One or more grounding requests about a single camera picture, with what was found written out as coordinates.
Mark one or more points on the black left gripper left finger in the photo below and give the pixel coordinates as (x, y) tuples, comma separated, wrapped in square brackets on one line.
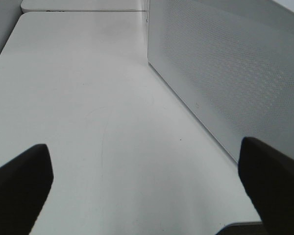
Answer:
[(25, 182)]

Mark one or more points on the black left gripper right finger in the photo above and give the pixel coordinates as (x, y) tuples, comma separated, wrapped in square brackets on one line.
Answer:
[(268, 178)]

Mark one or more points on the white microwave door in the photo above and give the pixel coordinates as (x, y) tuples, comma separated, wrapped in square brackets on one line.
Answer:
[(232, 63)]

